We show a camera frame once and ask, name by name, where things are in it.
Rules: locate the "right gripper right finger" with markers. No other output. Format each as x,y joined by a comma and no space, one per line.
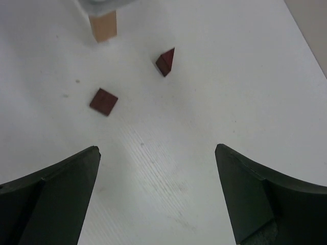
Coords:
268,207

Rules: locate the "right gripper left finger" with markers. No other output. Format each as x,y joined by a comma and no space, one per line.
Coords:
49,206

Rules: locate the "natural long wood block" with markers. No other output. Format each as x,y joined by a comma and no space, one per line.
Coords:
104,27

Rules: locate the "dark red cube block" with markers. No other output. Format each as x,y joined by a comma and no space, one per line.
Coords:
103,102

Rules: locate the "dark red triangular block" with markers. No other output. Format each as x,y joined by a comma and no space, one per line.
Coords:
165,61

